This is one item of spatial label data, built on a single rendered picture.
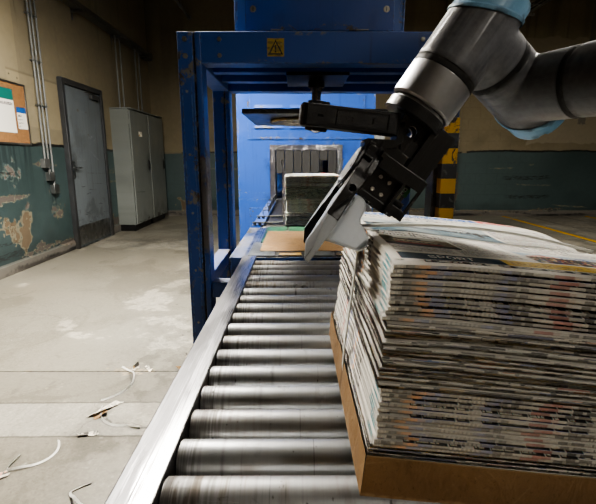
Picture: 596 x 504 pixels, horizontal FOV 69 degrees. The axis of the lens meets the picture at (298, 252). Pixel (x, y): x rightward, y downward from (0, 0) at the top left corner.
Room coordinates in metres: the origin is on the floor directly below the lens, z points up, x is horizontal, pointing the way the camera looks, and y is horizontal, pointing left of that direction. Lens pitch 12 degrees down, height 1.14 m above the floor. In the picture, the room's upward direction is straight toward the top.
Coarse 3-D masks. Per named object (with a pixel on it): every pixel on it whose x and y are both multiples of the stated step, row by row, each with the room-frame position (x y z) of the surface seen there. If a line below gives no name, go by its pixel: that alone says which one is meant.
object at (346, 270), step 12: (372, 216) 0.63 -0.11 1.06; (384, 216) 0.66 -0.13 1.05; (408, 216) 0.69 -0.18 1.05; (420, 216) 0.71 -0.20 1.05; (420, 228) 0.57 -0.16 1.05; (432, 228) 0.58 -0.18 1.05; (444, 228) 0.59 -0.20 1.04; (456, 228) 0.60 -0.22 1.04; (492, 228) 0.63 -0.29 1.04; (504, 228) 0.64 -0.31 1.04; (516, 228) 0.66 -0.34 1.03; (516, 240) 0.56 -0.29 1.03; (528, 240) 0.57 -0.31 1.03; (540, 240) 0.58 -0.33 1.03; (348, 252) 0.60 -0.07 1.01; (348, 264) 0.60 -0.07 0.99; (348, 276) 0.59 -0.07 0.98; (348, 288) 0.58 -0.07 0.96; (348, 300) 0.57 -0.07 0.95; (336, 312) 0.68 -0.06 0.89; (336, 324) 0.66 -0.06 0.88; (348, 324) 0.56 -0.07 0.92
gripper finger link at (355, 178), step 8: (360, 160) 0.48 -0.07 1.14; (360, 168) 0.47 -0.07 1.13; (352, 176) 0.46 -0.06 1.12; (360, 176) 0.47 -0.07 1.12; (344, 184) 0.47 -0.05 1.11; (352, 184) 0.46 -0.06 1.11; (360, 184) 0.46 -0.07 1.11; (344, 192) 0.46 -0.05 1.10; (352, 192) 0.46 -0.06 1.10; (336, 200) 0.46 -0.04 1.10; (344, 200) 0.46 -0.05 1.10; (336, 208) 0.46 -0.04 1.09; (344, 208) 0.46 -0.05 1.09; (336, 216) 0.46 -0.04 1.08
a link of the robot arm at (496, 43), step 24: (456, 0) 0.51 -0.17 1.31; (480, 0) 0.49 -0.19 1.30; (504, 0) 0.48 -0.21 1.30; (528, 0) 0.49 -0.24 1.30; (456, 24) 0.49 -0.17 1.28; (480, 24) 0.48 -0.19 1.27; (504, 24) 0.49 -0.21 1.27; (432, 48) 0.50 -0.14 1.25; (456, 48) 0.48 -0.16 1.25; (480, 48) 0.48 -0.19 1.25; (504, 48) 0.49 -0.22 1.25; (456, 72) 0.48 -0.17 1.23; (480, 72) 0.49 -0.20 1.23; (504, 72) 0.50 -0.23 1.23
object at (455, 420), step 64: (384, 256) 0.38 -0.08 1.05; (448, 256) 0.38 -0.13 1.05; (512, 256) 0.41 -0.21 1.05; (576, 256) 0.46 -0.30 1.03; (384, 320) 0.35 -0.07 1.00; (448, 320) 0.35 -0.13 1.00; (512, 320) 0.35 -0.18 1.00; (576, 320) 0.34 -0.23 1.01; (384, 384) 0.34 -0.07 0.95; (448, 384) 0.34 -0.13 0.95; (512, 384) 0.34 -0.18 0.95; (576, 384) 0.34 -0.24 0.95; (384, 448) 0.34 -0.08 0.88; (448, 448) 0.34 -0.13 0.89; (512, 448) 0.34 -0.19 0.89; (576, 448) 0.34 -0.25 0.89
